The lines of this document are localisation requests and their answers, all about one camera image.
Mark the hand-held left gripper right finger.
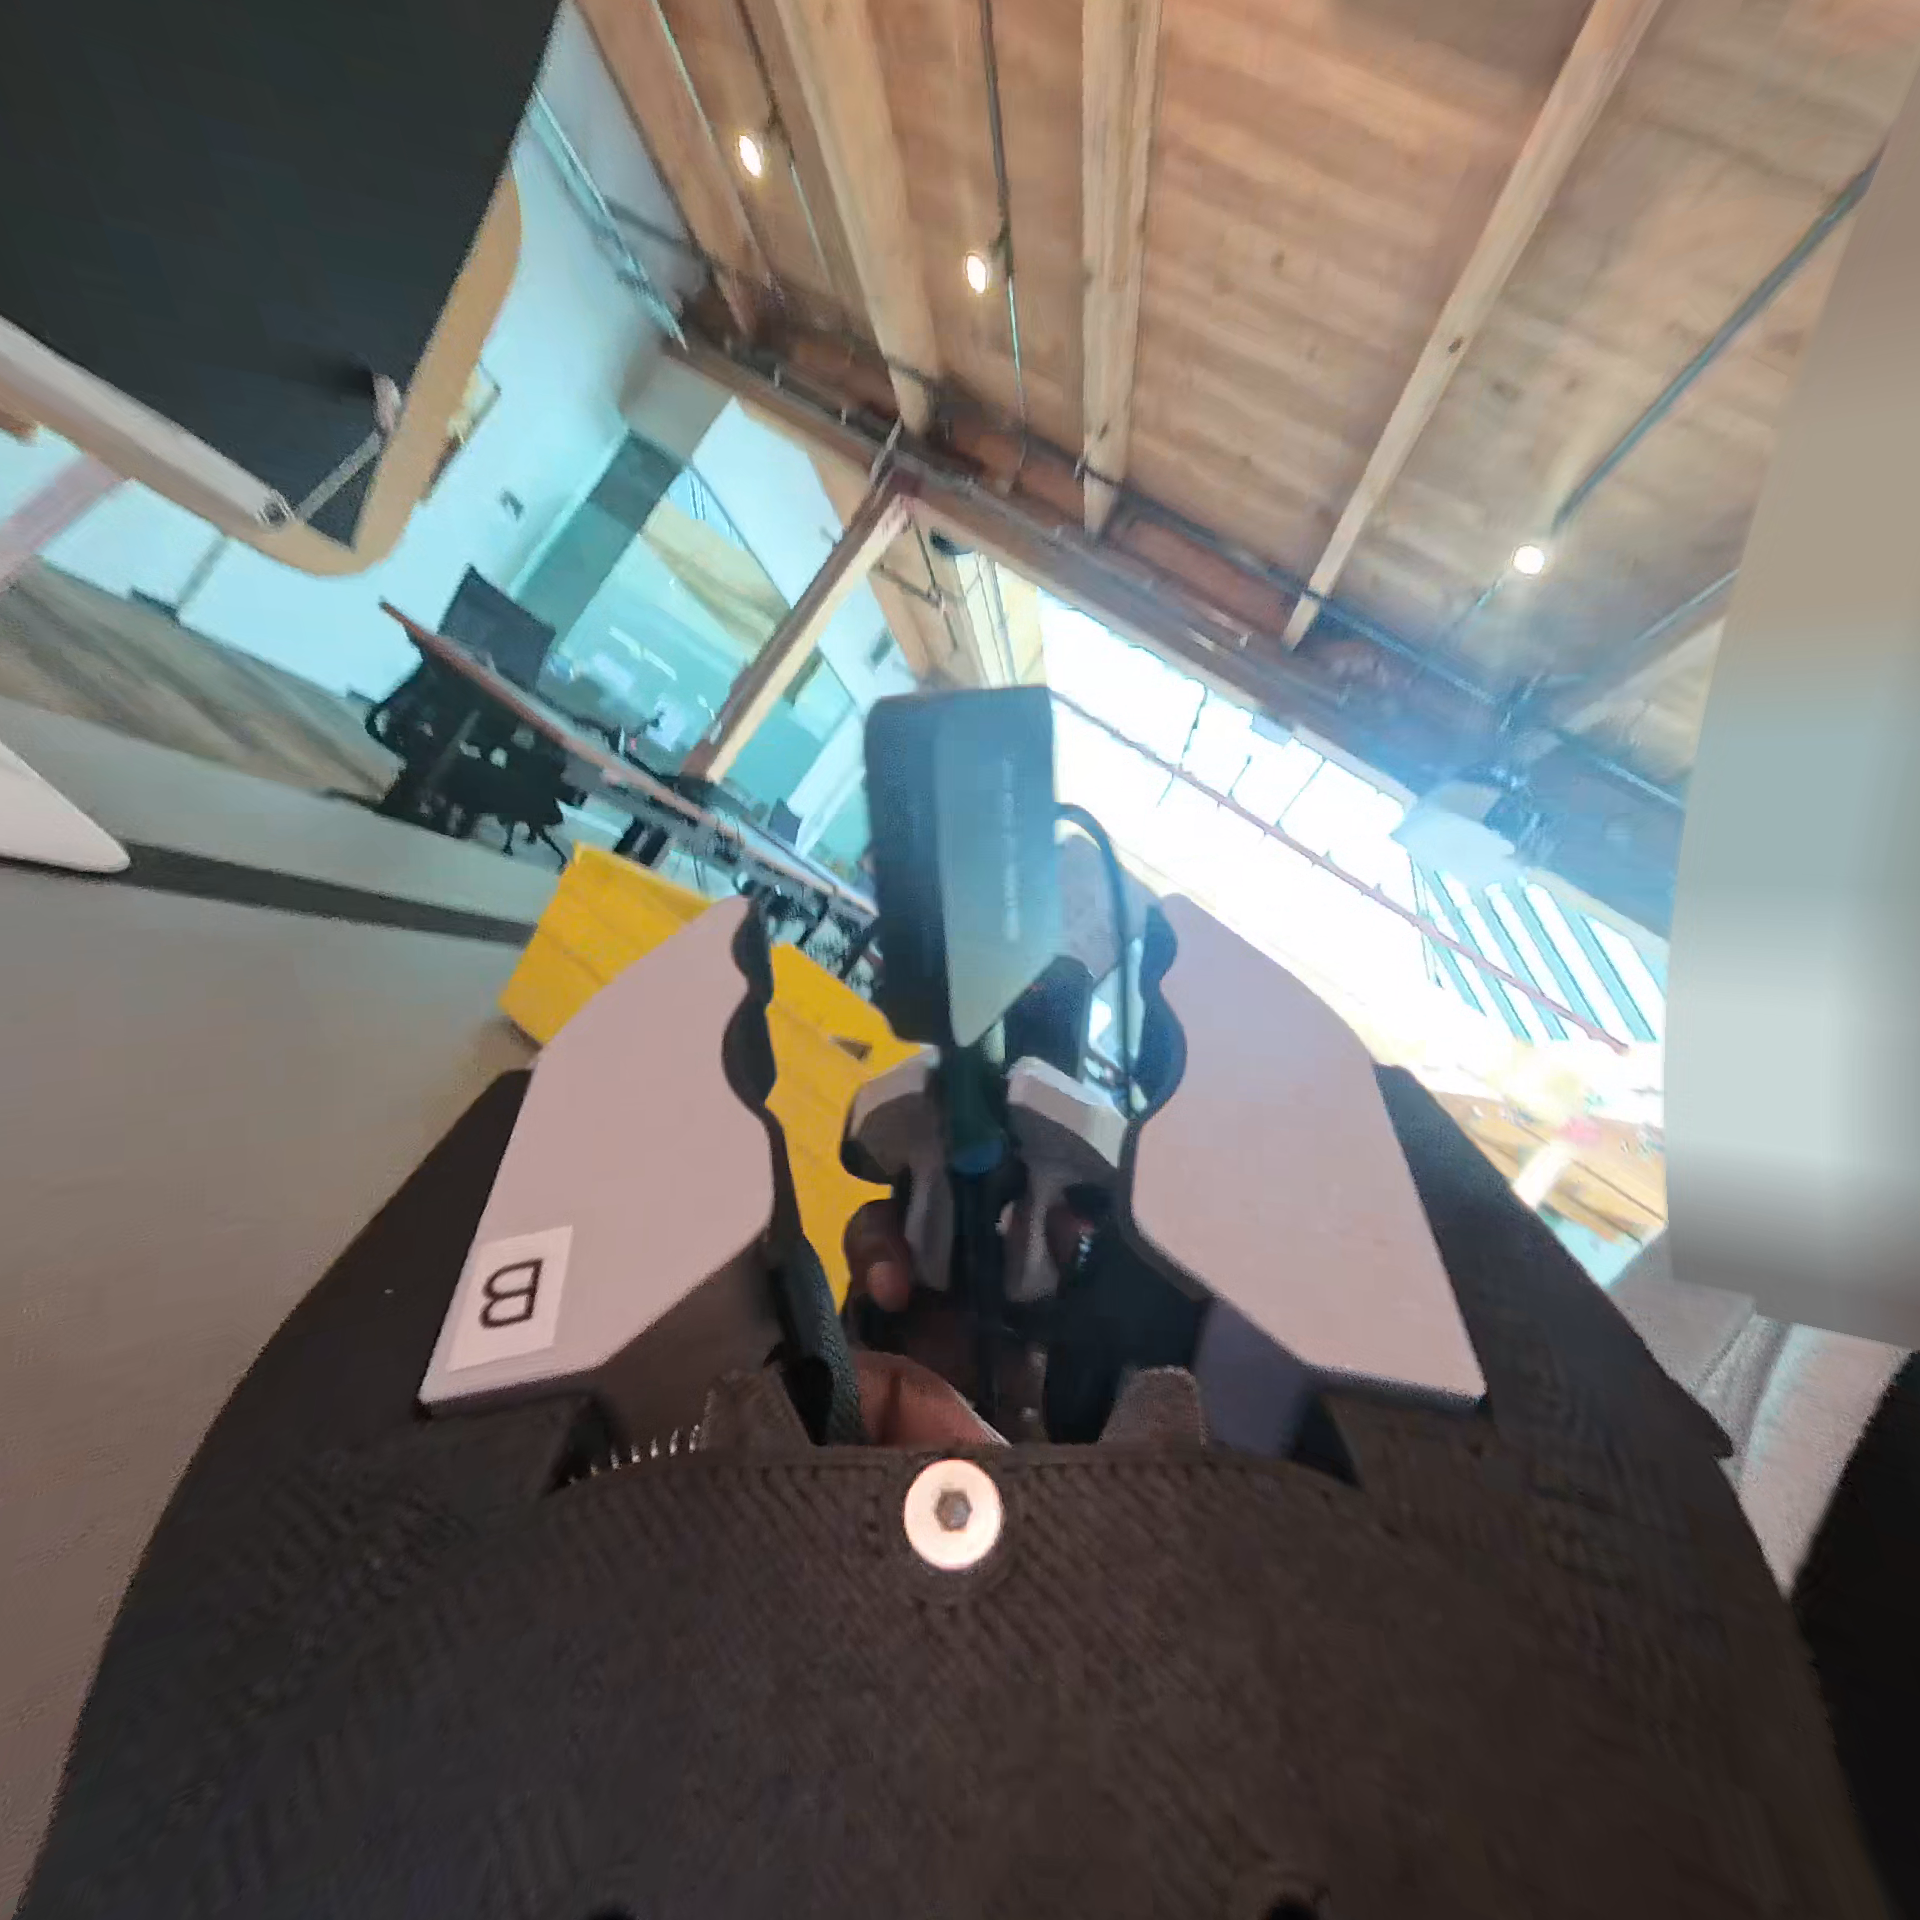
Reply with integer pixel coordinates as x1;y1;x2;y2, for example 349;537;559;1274
1124;893;1490;1458

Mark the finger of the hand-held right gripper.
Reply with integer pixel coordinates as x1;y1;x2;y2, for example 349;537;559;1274
842;1067;963;1296
1002;1055;1130;1304

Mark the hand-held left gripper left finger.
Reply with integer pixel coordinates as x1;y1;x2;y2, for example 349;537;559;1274
416;893;835;1450

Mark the large yellow plastic bin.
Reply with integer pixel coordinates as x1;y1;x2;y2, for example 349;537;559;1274
499;842;925;1265

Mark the black hdmi adapter hub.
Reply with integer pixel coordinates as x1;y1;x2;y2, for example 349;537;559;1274
864;684;1150;1119

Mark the person's left hand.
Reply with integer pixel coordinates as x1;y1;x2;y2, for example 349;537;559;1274
841;1205;1011;1450

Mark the white ceiling projector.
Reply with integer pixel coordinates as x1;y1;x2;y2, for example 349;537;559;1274
1394;772;1562;890

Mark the brown wooden desk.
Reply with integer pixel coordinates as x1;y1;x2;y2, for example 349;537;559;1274
378;599;882;940

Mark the black office chair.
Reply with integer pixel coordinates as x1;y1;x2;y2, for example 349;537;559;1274
367;566;577;859

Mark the black panel on white stand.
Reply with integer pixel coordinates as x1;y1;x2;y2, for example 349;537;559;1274
0;0;564;875

